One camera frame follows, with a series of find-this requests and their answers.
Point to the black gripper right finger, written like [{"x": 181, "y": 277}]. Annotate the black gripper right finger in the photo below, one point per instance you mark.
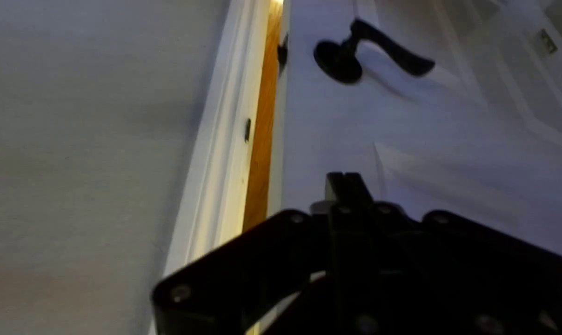
[{"x": 440, "y": 275}]

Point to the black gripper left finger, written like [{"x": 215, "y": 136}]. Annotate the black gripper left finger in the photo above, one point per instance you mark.
[{"x": 233, "y": 287}]

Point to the white panel door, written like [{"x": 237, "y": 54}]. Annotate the white panel door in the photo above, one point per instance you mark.
[{"x": 481, "y": 134}]

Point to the white door frame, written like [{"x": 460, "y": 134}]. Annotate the white door frame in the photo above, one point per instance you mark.
[{"x": 213, "y": 201}]

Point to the black door lever handle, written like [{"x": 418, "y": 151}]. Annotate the black door lever handle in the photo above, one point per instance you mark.
[{"x": 339, "y": 59}]

